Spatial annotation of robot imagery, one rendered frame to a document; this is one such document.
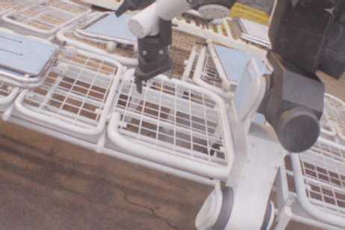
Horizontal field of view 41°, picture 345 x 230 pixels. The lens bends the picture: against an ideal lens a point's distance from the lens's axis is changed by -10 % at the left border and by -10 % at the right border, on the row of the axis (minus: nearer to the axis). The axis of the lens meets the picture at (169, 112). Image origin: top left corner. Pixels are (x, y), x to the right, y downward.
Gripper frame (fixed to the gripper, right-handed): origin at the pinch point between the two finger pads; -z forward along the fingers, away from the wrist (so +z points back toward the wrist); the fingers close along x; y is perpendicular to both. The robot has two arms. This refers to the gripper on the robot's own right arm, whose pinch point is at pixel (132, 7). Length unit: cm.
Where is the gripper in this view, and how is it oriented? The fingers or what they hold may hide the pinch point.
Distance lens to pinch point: 170.1
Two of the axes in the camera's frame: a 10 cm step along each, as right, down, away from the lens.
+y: 4.8, 8.7, -1.0
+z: 5.7, -4.0, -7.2
